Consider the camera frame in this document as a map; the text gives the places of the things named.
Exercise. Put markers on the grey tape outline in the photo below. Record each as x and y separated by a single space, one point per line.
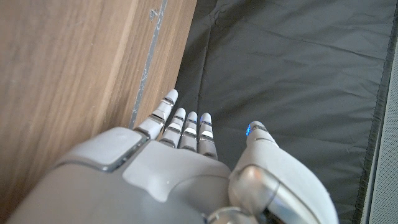
149 59

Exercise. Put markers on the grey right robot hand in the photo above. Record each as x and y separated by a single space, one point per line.
174 180

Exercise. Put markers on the black backdrop cloth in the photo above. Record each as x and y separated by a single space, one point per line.
295 77

